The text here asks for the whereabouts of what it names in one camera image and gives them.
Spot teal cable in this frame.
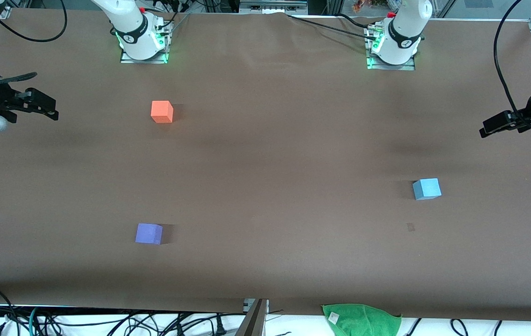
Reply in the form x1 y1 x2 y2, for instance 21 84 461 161
27 307 41 336

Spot black cable tangle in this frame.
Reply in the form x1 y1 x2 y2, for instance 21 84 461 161
37 310 247 336

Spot aluminium post with bracket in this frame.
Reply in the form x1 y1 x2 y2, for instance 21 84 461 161
235 298 270 336

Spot orange foam block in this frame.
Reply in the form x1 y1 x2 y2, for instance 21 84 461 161
151 100 174 124

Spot aluminium rail with sockets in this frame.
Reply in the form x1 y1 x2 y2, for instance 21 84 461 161
239 0 308 15

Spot brown table cover sheet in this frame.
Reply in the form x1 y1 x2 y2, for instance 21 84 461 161
0 8 531 322

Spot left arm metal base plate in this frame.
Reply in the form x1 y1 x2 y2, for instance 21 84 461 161
367 27 417 71

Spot light blue foam block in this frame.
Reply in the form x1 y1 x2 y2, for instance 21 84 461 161
412 178 442 201

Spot purple foam block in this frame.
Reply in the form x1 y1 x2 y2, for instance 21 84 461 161
135 223 163 245

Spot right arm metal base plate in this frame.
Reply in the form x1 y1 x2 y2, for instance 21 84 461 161
119 22 170 64

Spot long black base cable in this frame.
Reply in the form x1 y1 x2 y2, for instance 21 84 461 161
286 14 378 42

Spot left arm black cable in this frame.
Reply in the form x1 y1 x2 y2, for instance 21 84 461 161
493 0 525 115

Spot green microfibre cloth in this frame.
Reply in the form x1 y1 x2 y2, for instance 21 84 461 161
321 303 402 336

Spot short black base cable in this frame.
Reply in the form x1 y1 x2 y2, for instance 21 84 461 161
338 13 371 28

